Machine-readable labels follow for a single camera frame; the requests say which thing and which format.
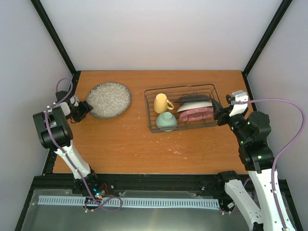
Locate pink polka dot plate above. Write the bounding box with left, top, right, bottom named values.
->
left=178, top=107, right=214, bottom=122

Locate striped brown dinner plate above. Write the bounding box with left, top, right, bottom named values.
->
left=174, top=95, right=212, bottom=103

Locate white floral patterned plate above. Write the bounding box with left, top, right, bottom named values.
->
left=177, top=101, right=212, bottom=112

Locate black wire dish rack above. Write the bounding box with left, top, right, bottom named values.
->
left=144, top=84, right=220, bottom=133

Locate light green ceramic bowl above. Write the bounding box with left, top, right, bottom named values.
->
left=156, top=112, right=178, bottom=132

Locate yellow ceramic mug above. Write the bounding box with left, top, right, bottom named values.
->
left=154, top=93, right=174, bottom=114

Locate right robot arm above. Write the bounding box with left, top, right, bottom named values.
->
left=212, top=100, right=295, bottom=231

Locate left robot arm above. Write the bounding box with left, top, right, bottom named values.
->
left=33, top=90, right=100, bottom=194

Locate grey speckled plate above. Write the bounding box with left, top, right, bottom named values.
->
left=86, top=82, right=131, bottom=119

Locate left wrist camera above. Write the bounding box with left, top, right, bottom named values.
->
left=70, top=95, right=79, bottom=107

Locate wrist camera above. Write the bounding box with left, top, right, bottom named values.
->
left=70, top=95, right=79, bottom=107
left=226, top=90, right=249, bottom=117

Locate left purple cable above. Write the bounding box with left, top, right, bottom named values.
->
left=44, top=78, right=124, bottom=212

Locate purple cable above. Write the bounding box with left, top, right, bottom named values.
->
left=44, top=78, right=124, bottom=212
left=232, top=98, right=304, bottom=229

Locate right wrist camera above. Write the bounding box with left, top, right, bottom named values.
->
left=226, top=90, right=249, bottom=117

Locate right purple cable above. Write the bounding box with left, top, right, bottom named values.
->
left=232, top=98, right=304, bottom=229

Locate black aluminium frame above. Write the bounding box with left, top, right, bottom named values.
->
left=15, top=0, right=292, bottom=231

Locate light blue cable duct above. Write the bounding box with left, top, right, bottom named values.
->
left=37, top=195, right=219, bottom=210

